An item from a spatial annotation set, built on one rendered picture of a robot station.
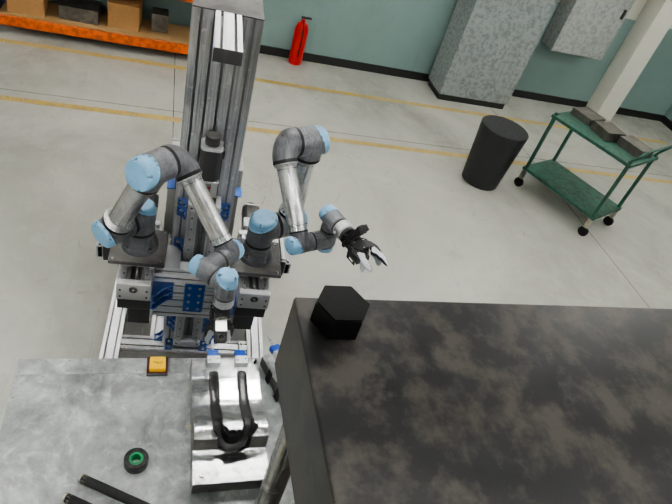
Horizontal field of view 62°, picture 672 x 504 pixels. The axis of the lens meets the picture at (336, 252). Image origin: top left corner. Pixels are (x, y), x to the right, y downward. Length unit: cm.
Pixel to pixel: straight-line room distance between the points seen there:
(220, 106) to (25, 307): 195
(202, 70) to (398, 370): 152
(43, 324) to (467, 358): 290
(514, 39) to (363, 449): 691
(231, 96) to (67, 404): 129
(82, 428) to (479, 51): 626
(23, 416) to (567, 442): 181
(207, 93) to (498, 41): 557
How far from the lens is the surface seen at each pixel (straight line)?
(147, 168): 194
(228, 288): 197
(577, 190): 620
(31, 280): 387
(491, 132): 558
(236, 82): 222
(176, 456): 219
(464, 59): 736
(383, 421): 91
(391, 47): 756
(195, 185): 206
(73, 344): 351
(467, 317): 114
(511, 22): 742
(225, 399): 223
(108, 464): 218
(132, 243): 245
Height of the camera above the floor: 273
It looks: 39 degrees down
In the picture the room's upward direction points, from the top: 19 degrees clockwise
